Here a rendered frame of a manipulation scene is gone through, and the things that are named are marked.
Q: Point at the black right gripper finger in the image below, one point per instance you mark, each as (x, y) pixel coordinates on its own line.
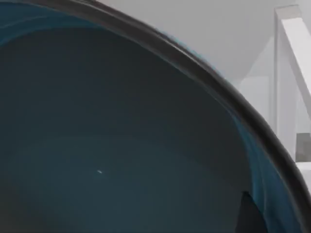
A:
(249, 216)

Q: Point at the dark blue bowl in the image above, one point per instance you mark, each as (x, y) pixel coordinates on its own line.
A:
(116, 116)

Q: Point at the white angular frame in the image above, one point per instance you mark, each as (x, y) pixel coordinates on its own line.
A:
(286, 72)

